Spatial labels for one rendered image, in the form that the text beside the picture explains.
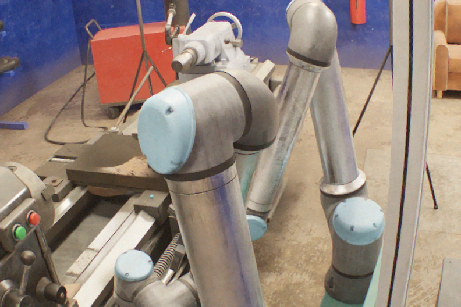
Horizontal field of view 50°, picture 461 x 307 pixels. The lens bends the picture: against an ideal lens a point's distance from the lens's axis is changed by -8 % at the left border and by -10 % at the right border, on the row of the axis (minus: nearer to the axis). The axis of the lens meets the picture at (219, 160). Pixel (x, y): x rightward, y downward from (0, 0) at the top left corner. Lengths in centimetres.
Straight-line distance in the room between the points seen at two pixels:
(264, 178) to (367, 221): 31
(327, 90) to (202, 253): 74
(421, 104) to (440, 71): 410
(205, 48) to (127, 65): 217
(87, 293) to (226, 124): 91
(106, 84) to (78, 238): 300
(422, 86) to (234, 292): 46
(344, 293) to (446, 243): 159
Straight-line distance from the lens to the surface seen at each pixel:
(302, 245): 302
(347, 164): 157
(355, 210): 152
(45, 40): 646
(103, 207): 218
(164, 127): 76
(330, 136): 151
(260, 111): 84
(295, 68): 130
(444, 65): 498
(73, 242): 200
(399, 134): 93
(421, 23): 86
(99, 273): 162
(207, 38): 271
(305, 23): 129
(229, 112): 79
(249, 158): 94
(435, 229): 321
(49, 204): 152
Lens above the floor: 182
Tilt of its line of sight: 27 degrees down
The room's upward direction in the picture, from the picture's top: 6 degrees counter-clockwise
